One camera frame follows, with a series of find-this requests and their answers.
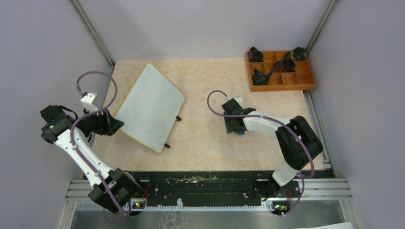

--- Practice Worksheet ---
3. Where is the dark rolled cloth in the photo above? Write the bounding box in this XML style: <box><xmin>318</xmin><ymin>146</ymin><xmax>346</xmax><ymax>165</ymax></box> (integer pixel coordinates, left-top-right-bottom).
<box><xmin>247</xmin><ymin>46</ymin><xmax>264</xmax><ymax>62</ymax></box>
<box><xmin>280</xmin><ymin>58</ymin><xmax>296</xmax><ymax>73</ymax></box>
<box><xmin>290</xmin><ymin>47</ymin><xmax>307</xmax><ymax>61</ymax></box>

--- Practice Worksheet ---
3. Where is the dark rolled cloth centre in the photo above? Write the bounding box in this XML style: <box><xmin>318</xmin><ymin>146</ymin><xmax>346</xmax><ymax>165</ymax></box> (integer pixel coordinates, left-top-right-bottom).
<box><xmin>280</xmin><ymin>58</ymin><xmax>296</xmax><ymax>73</ymax></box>

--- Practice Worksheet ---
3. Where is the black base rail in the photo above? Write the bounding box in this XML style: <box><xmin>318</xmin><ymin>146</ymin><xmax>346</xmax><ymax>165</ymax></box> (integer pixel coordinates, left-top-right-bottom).
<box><xmin>126</xmin><ymin>170</ymin><xmax>336</xmax><ymax>209</ymax></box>

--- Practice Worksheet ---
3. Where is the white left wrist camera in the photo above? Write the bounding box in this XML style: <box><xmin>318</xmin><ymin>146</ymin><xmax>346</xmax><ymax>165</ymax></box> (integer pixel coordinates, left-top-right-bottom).
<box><xmin>80</xmin><ymin>92</ymin><xmax>98</xmax><ymax>112</ymax></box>

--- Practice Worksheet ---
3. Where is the white whiteboard with yellow frame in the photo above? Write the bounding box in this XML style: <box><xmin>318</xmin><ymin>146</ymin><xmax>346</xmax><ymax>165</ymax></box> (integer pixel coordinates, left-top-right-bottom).
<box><xmin>115</xmin><ymin>63</ymin><xmax>185</xmax><ymax>153</ymax></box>

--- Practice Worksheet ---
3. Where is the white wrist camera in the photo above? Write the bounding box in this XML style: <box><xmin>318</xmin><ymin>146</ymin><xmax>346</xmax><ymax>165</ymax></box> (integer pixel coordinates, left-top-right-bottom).
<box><xmin>233</xmin><ymin>96</ymin><xmax>244</xmax><ymax>107</ymax></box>
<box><xmin>80</xmin><ymin>92</ymin><xmax>98</xmax><ymax>112</ymax></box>

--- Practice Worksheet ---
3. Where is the dark rolled cloth far left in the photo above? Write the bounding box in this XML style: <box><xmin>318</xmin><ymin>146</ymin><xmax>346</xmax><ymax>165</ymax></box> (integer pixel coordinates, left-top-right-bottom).
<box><xmin>247</xmin><ymin>46</ymin><xmax>264</xmax><ymax>62</ymax></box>

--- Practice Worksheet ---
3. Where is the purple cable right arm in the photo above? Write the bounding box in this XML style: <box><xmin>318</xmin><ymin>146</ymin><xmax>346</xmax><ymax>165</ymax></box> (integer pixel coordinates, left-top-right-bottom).
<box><xmin>207</xmin><ymin>90</ymin><xmax>315</xmax><ymax>217</ymax></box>

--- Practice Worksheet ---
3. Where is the dark rolled cloth top right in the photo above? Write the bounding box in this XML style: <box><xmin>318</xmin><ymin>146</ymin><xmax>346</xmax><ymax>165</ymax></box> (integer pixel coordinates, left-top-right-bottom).
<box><xmin>290</xmin><ymin>47</ymin><xmax>307</xmax><ymax>61</ymax></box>

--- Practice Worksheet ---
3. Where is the dark cloth lower left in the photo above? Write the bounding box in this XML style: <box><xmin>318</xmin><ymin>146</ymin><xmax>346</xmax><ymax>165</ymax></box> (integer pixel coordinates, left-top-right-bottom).
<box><xmin>250</xmin><ymin>61</ymin><xmax>283</xmax><ymax>86</ymax></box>

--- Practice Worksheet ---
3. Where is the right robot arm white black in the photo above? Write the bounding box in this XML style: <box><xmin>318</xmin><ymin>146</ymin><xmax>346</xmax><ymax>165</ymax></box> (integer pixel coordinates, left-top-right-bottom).
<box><xmin>222</xmin><ymin>98</ymin><xmax>323</xmax><ymax>197</ymax></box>

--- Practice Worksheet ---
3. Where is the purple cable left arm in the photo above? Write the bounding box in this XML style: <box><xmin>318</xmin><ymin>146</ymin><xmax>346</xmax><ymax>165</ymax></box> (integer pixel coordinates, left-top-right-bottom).
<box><xmin>70</xmin><ymin>71</ymin><xmax>132</xmax><ymax>223</ymax></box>

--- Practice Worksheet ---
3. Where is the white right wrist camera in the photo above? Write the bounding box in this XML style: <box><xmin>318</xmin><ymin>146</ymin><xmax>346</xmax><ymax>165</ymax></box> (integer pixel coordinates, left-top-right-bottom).
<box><xmin>233</xmin><ymin>96</ymin><xmax>244</xmax><ymax>107</ymax></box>

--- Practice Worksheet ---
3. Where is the orange compartment tray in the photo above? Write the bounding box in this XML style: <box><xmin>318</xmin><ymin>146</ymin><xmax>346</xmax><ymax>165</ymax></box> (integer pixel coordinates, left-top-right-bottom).
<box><xmin>245</xmin><ymin>51</ymin><xmax>317</xmax><ymax>92</ymax></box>

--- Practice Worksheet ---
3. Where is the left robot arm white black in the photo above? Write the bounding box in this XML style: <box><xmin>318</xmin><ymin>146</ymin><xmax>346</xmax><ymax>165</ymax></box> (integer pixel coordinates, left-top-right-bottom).
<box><xmin>40</xmin><ymin>105</ymin><xmax>143</xmax><ymax>216</ymax></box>

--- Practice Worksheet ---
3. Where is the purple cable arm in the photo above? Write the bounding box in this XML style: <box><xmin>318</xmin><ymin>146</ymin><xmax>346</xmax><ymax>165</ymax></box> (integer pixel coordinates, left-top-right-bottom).
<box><xmin>70</xmin><ymin>71</ymin><xmax>132</xmax><ymax>223</ymax></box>
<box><xmin>207</xmin><ymin>90</ymin><xmax>315</xmax><ymax>217</ymax></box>

